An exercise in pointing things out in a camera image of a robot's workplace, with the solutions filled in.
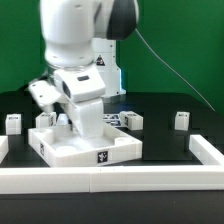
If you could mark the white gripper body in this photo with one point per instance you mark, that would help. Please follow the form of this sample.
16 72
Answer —
79 94

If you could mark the white square tabletop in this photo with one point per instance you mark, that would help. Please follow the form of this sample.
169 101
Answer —
58 146

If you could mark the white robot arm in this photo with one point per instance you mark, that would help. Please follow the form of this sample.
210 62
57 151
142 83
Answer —
68 28

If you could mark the white tag marker sheet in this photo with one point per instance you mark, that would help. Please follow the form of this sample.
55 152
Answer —
112 119

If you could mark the white left fence piece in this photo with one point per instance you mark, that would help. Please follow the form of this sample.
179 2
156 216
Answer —
3 147

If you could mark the white fence piece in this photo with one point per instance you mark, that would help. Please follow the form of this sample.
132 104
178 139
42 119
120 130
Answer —
3 147
204 151

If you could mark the white right fence piece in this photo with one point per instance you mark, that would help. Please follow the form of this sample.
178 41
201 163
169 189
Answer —
204 151

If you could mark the white front fence wall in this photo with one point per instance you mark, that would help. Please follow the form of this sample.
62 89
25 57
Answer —
110 179

